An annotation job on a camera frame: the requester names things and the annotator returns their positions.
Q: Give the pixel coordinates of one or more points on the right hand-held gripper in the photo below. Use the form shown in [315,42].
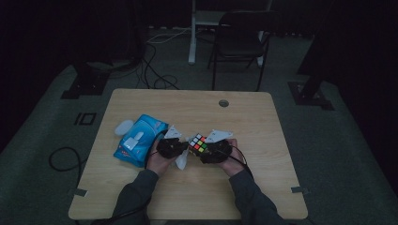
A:
[216,151]

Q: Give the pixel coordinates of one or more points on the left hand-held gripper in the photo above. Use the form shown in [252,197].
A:
[170,147]

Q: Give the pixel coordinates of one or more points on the colourful puzzle cube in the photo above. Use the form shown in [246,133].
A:
[198,143]

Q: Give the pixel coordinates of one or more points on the blue wet wipes pack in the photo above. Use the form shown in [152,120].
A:
[140,140]

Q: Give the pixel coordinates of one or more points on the person's left hand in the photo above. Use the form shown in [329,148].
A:
[158,162]

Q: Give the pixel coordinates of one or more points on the person's right hand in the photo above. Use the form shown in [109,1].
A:
[233,165]

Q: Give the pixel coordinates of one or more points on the white oval plastic lid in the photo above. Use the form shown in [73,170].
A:
[124,127]

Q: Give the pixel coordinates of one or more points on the grey tape piece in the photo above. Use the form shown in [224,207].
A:
[77,192]
[299,189]

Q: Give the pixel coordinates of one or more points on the black metal stand base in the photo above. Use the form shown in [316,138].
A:
[308,93]
[86,84]

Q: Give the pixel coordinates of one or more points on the black folding chair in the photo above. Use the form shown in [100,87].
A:
[242,40]

